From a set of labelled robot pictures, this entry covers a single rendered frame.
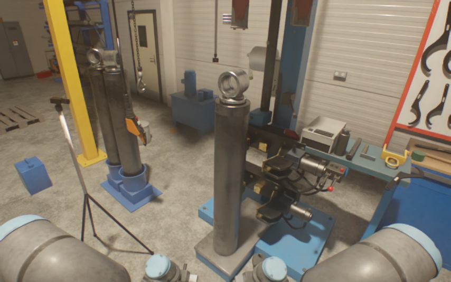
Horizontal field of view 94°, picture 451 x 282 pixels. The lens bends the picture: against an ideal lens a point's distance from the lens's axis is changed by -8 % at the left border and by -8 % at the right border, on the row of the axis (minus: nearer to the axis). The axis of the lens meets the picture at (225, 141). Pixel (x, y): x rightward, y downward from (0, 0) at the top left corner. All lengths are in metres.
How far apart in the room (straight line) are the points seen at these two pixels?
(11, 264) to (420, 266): 0.69
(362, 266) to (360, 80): 3.14
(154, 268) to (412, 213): 2.30
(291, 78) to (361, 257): 1.67
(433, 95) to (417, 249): 3.00
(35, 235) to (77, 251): 0.08
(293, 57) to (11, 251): 1.89
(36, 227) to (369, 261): 0.59
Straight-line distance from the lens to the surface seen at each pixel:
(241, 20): 1.58
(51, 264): 0.48
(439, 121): 3.54
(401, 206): 2.68
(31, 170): 3.45
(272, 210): 1.99
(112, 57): 2.28
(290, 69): 1.99
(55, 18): 3.43
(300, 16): 1.61
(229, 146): 1.40
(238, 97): 1.34
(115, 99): 2.34
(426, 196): 2.61
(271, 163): 1.68
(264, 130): 1.98
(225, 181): 1.55
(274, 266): 1.00
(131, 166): 2.65
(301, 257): 2.28
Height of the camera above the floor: 1.90
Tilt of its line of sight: 28 degrees down
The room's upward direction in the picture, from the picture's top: 2 degrees clockwise
